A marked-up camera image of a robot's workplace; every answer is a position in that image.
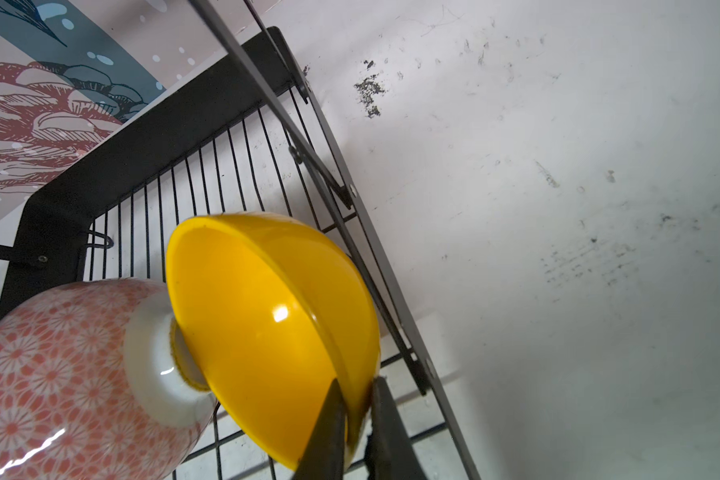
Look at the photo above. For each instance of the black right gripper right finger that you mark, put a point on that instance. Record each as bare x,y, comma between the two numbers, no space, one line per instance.
389,453

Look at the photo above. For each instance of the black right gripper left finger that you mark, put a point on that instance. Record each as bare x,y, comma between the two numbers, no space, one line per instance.
324,456

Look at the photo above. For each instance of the yellow bowl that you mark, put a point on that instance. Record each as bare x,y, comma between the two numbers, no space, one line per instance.
274,313

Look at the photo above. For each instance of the pink patterned bowl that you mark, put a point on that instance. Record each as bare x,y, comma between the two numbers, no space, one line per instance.
97,382

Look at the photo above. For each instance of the black two-tier dish rack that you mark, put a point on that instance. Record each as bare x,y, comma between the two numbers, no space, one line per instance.
246,135

